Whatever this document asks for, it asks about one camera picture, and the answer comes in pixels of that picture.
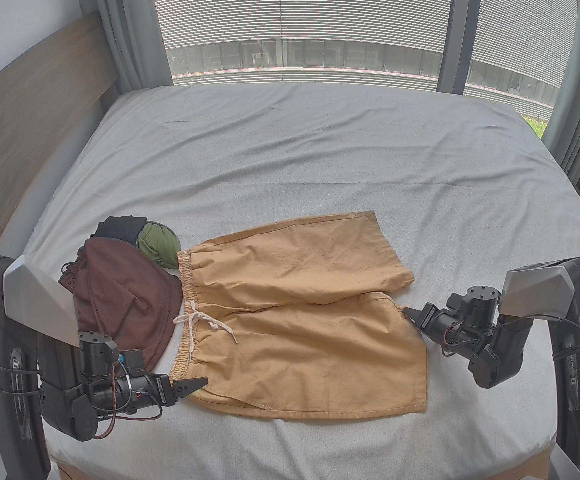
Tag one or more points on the tan shorts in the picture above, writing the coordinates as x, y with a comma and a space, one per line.
310, 348

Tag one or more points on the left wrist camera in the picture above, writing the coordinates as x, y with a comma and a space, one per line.
132, 360

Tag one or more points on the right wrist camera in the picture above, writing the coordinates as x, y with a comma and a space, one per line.
454, 302

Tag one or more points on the brown garment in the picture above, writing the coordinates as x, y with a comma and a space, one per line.
130, 298

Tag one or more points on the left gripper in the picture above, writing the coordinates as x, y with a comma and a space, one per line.
155, 392

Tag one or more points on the bed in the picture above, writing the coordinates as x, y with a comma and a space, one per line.
320, 143

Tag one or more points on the window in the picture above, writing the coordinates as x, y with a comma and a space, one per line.
320, 18

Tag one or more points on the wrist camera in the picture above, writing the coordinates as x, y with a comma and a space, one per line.
454, 302
132, 360

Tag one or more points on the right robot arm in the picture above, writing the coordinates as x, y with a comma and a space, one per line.
480, 305

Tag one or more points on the green garment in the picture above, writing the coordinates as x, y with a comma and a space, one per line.
159, 245

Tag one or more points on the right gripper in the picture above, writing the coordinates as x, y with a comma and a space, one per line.
437, 324

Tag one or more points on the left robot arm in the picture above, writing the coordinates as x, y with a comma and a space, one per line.
95, 353

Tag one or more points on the black garment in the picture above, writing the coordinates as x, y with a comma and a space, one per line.
117, 228

